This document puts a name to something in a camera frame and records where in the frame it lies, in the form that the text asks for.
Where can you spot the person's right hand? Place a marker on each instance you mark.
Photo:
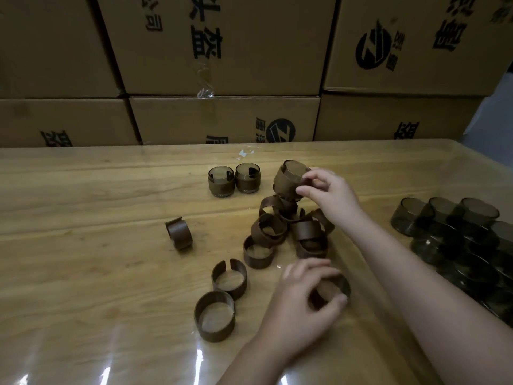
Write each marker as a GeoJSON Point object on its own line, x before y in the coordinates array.
{"type": "Point", "coordinates": [336, 200]}

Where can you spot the person's left hand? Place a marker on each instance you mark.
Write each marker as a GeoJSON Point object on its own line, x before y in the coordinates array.
{"type": "Point", "coordinates": [292, 316]}

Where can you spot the smoky tinted glass cup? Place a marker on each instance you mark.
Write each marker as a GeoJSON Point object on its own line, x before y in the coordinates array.
{"type": "Point", "coordinates": [221, 171]}
{"type": "Point", "coordinates": [294, 167]}
{"type": "Point", "coordinates": [247, 168]}

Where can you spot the cluster of smoky glass cups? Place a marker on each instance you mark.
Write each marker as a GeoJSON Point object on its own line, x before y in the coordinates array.
{"type": "Point", "coordinates": [453, 244]}

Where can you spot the person's right forearm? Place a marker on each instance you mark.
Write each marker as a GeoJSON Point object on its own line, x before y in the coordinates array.
{"type": "Point", "coordinates": [433, 296]}

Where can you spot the white paper scrap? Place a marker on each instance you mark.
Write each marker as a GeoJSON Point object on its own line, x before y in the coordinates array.
{"type": "Point", "coordinates": [244, 153]}

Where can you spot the stack of brown cardboard boxes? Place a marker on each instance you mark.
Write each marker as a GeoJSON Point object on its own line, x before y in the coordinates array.
{"type": "Point", "coordinates": [240, 56]}

